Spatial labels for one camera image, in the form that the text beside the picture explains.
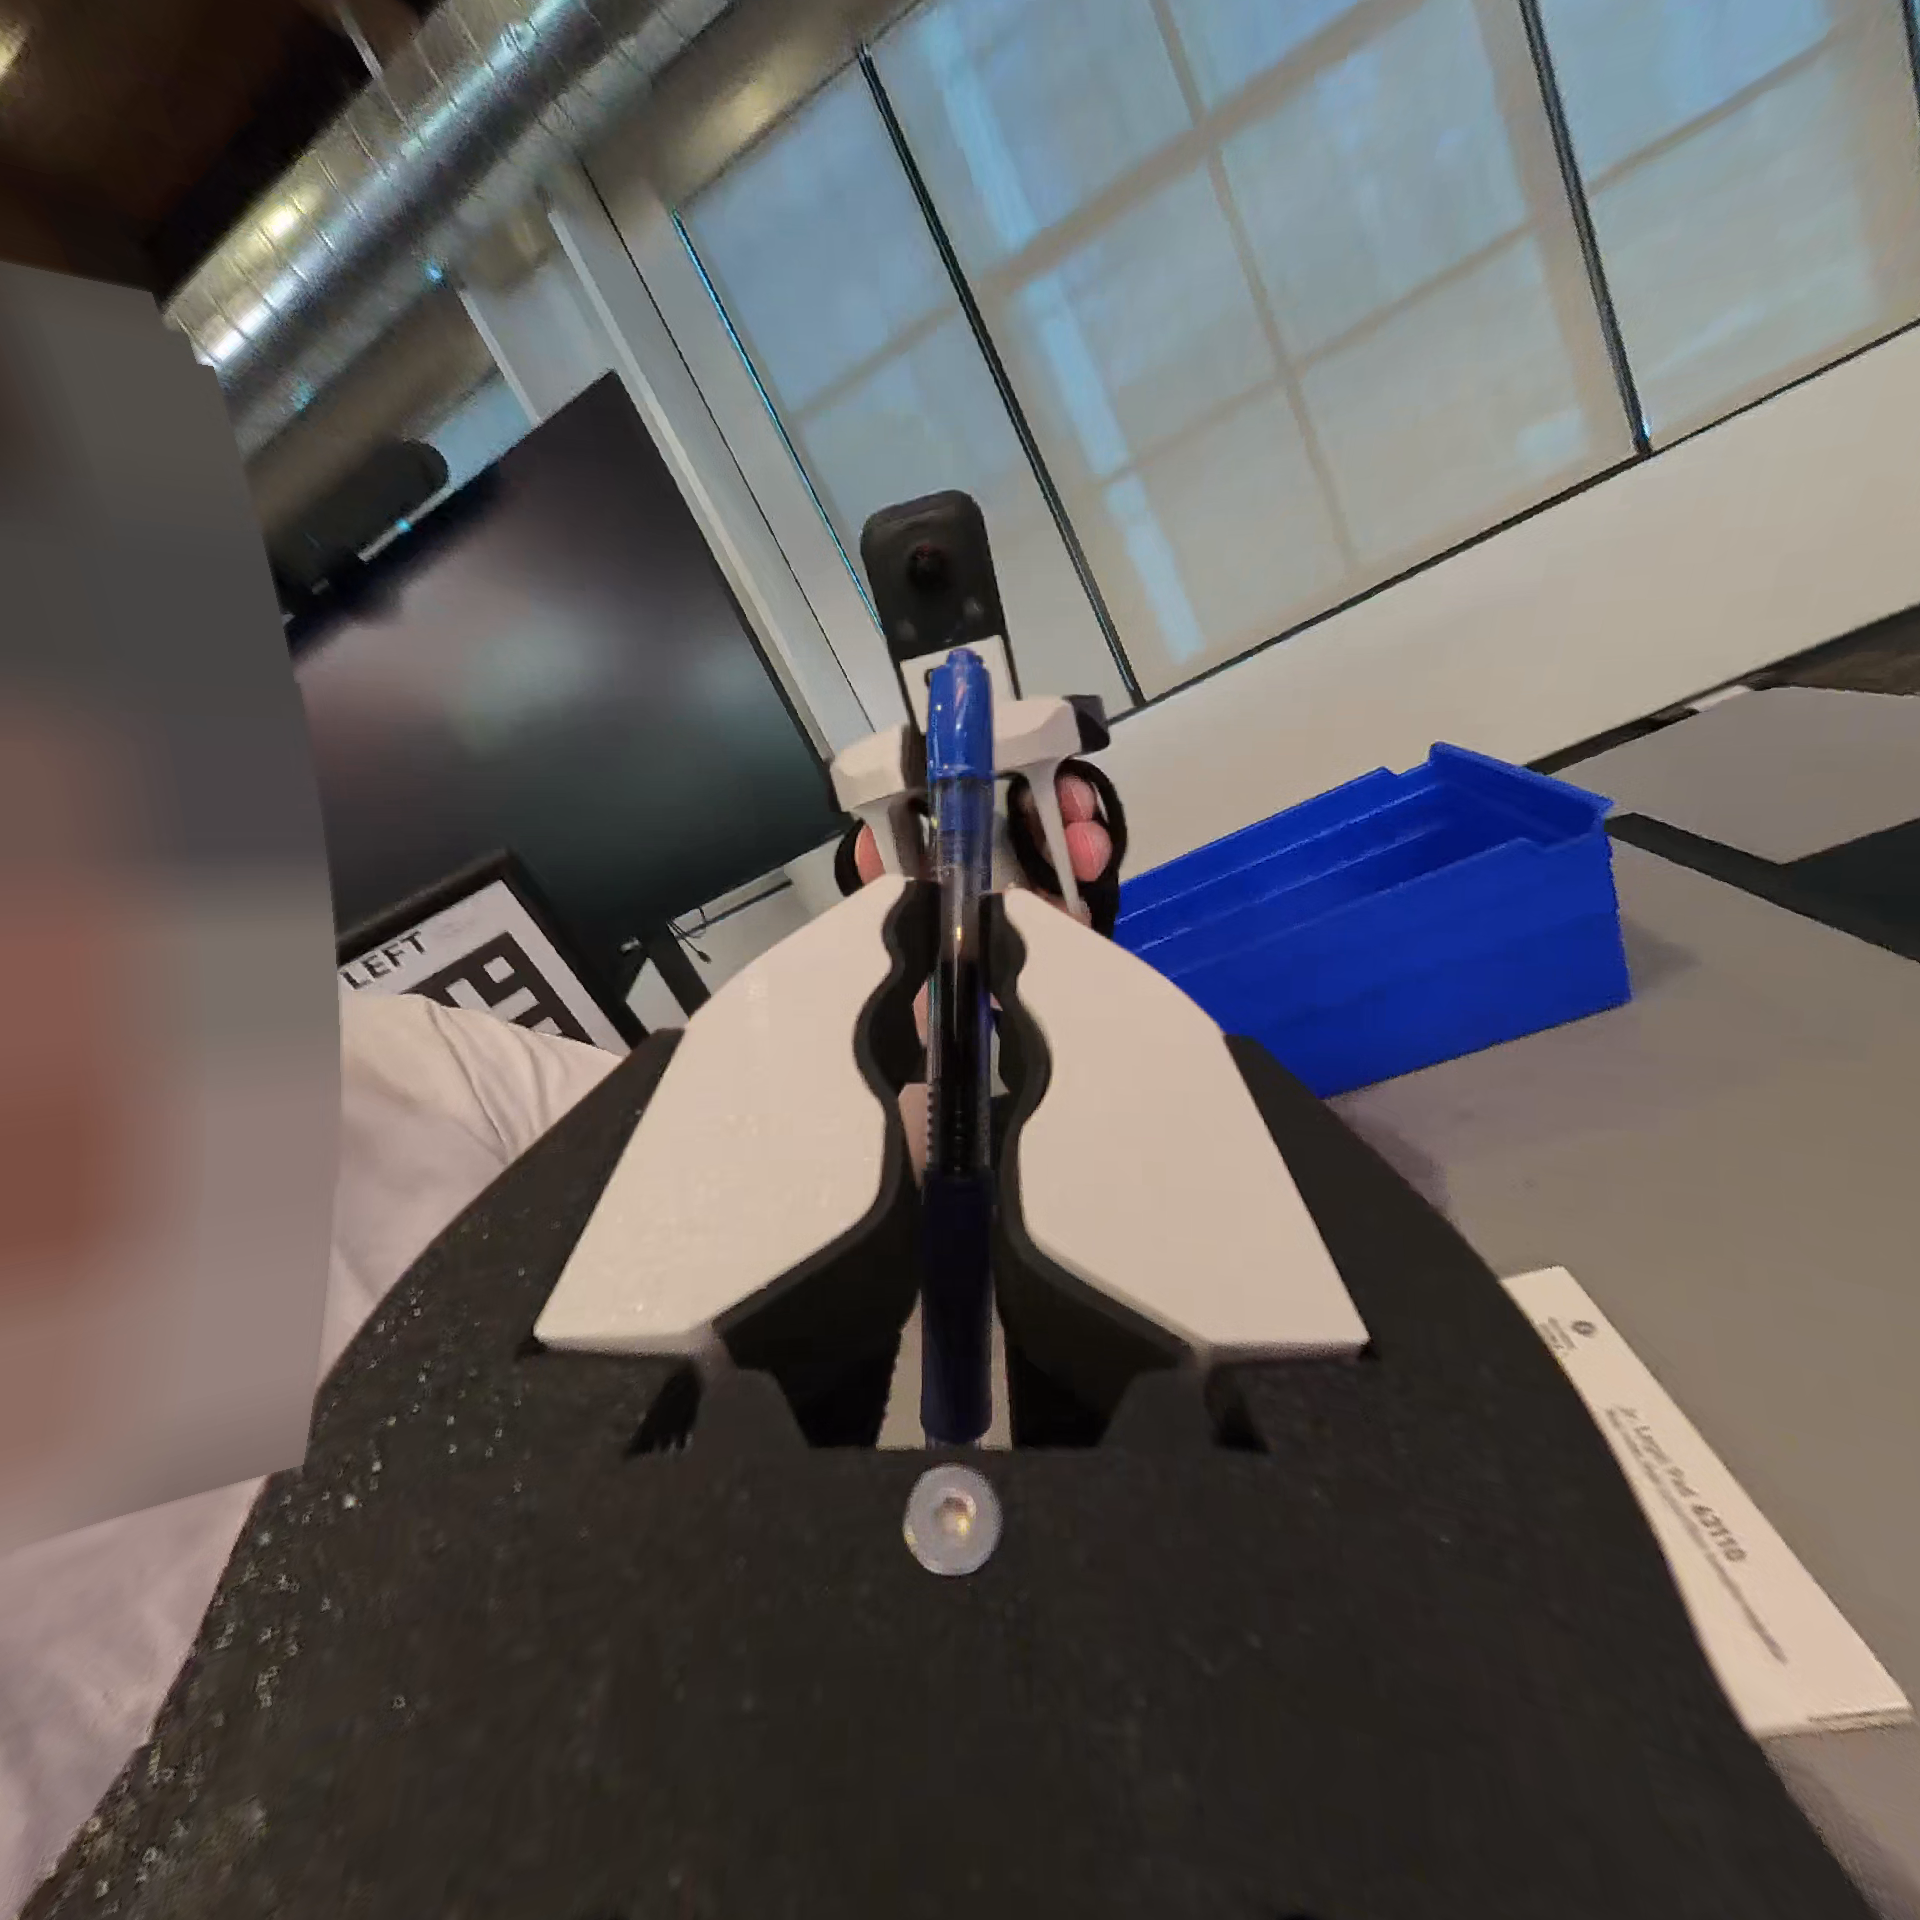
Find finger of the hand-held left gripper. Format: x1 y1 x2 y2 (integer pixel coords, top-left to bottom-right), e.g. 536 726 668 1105
834 726 929 822
984 694 1083 791

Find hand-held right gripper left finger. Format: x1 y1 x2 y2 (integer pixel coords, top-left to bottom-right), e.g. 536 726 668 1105
533 876 924 1445

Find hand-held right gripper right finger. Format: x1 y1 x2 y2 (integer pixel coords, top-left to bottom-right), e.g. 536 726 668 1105
994 887 1373 1445

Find blue retractable pen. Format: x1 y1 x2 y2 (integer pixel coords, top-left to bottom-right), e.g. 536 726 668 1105
908 647 1004 1453

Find white lined notepad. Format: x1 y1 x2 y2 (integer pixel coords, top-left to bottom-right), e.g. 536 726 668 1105
1500 1263 1918 1742

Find person's left hand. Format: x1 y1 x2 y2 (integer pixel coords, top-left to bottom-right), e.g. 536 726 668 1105
1055 759 1124 891

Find blue plastic bin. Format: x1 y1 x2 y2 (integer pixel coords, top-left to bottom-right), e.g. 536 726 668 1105
1113 740 1634 1100

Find black framed printed tag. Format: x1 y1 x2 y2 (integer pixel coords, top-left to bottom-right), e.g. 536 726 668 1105
338 850 635 1054

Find black computer monitor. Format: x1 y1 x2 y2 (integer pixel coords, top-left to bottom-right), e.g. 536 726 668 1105
261 370 846 1039

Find large paned window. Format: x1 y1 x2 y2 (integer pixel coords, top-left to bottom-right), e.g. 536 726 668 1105
677 0 1920 709

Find silver ventilation duct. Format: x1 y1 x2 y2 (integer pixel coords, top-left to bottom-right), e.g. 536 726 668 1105
165 0 866 450

